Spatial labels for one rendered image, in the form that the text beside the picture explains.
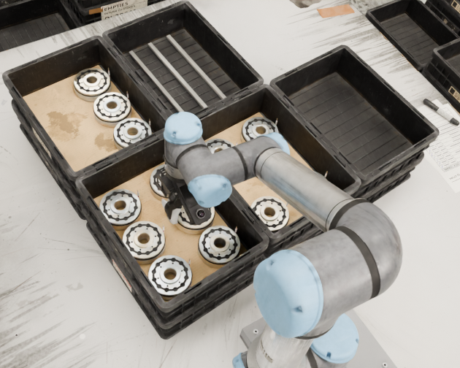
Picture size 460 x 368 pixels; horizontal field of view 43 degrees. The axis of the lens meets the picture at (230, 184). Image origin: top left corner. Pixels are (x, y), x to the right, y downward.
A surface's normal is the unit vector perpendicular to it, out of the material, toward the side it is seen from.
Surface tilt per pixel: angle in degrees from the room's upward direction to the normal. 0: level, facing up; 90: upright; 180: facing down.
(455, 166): 0
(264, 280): 83
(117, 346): 0
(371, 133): 0
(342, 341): 8
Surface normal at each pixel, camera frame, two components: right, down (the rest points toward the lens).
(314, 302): 0.33, 0.12
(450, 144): 0.10, -0.54
